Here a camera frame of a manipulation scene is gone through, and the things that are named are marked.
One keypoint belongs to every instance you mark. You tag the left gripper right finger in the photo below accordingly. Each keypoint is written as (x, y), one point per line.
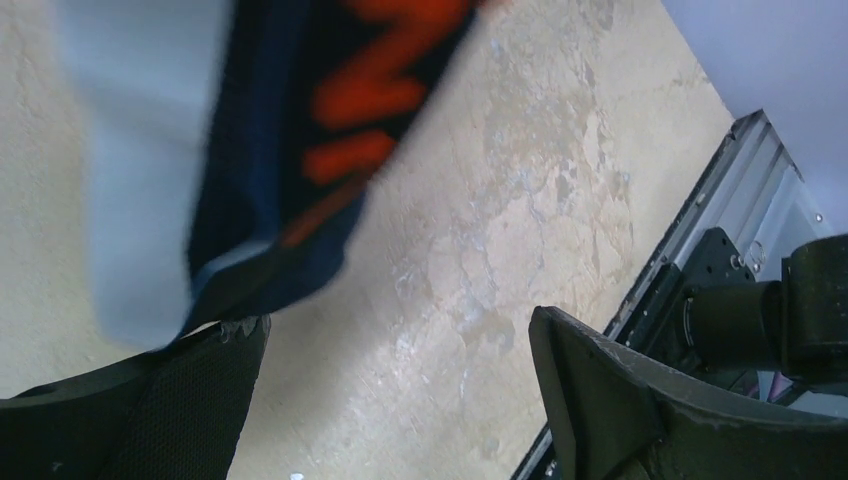
(716, 434)

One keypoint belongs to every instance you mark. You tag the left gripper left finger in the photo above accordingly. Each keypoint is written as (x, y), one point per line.
(177, 413)

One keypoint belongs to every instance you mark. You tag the navy orange boxer briefs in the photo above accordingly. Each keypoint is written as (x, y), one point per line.
(231, 144)

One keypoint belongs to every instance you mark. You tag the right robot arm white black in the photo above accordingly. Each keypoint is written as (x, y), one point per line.
(796, 325)

